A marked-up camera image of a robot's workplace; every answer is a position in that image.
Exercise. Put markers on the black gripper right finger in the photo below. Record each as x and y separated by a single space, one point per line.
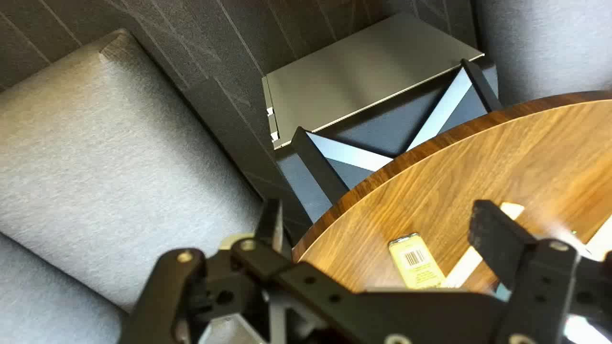
536 279

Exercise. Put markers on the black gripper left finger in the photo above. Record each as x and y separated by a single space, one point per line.
299 286

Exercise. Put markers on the wooden ruler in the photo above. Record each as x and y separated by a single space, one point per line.
466 265

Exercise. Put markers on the grey metal table base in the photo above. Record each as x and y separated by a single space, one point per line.
357 82

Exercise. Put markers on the light grey upholstered chair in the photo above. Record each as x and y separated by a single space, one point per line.
108 172

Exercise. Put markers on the dark grey upholstered chair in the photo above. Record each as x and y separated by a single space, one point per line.
548 44

